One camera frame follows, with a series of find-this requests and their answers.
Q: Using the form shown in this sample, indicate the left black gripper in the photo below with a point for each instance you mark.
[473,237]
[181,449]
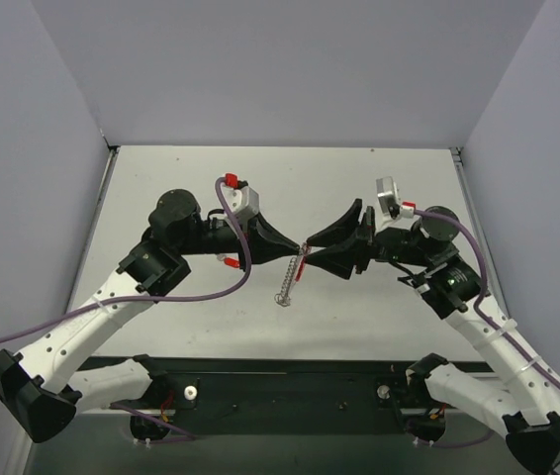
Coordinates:
[251,240]

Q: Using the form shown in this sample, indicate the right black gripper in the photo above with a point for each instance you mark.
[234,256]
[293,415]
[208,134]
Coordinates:
[365,239]

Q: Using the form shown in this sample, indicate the metal chain keyring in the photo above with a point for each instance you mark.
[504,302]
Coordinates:
[282,298]

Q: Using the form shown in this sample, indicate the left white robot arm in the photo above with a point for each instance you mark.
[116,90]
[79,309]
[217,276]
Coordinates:
[43,385]

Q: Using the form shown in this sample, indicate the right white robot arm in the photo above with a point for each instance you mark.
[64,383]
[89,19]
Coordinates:
[525,409]

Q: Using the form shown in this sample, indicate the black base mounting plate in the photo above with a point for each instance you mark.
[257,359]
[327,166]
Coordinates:
[211,396]

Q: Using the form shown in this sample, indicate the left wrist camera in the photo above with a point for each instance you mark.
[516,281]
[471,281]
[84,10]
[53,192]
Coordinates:
[243,203]

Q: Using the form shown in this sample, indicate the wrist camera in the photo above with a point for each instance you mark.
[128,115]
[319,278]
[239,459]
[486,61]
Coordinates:
[243,203]
[389,198]

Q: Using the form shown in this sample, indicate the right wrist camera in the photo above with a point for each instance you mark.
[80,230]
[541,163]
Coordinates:
[389,198]

